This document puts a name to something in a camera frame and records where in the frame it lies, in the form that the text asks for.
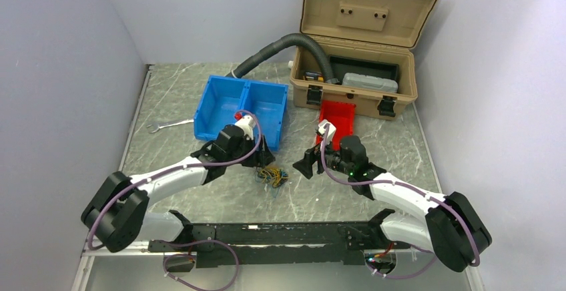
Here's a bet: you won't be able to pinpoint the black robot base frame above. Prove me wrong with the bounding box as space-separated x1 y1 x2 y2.
148 219 410 268

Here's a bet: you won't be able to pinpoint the tan plastic toolbox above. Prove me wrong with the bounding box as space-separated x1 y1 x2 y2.
290 0 439 120

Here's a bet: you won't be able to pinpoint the red plastic bin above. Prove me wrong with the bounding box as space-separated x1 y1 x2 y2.
319 100 356 150

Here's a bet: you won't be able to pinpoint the silver wrench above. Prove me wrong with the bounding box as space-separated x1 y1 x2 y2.
146 119 194 133

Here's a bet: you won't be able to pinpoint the black tray in toolbox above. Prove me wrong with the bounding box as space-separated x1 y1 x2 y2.
329 55 400 82

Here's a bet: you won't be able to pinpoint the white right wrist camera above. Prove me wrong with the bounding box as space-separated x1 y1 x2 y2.
316 119 336 141

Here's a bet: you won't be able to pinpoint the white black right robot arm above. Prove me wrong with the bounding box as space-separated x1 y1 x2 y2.
292 135 493 272

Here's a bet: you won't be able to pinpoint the small box in toolbox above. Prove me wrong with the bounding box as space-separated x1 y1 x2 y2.
304 71 324 81

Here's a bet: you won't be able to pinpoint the grey plastic case in toolbox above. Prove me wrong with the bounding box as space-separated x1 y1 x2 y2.
342 73 398 93

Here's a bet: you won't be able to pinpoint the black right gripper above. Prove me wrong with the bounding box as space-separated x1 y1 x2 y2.
292 135 353 180

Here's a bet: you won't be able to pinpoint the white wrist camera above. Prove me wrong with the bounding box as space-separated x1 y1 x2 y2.
234 111 257 139
316 119 336 141

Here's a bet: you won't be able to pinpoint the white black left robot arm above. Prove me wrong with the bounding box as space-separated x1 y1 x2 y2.
81 125 276 253

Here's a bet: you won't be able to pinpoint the yellow blue black wires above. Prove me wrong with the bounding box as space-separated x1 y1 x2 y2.
255 166 290 189

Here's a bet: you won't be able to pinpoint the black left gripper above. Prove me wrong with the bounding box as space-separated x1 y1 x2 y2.
226 133 275 168

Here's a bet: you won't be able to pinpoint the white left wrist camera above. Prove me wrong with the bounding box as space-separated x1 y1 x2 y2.
234 111 257 139

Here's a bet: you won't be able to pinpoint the grey corrugated hose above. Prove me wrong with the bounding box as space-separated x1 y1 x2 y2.
230 33 340 85

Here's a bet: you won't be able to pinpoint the blue double plastic bin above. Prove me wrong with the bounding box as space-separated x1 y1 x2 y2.
194 75 290 152

